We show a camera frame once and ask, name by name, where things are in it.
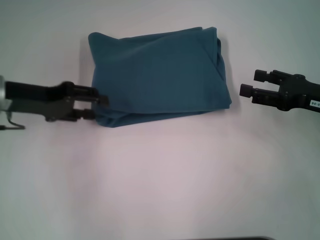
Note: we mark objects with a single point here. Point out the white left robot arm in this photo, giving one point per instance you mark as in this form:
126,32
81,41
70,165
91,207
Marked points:
2,92

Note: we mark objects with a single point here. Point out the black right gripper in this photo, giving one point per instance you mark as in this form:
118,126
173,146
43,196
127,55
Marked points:
300,95

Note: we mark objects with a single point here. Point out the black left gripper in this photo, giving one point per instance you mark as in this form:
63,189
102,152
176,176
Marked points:
40,100

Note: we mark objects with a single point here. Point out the blue t-shirt with pink print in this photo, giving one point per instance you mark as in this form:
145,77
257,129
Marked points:
157,80

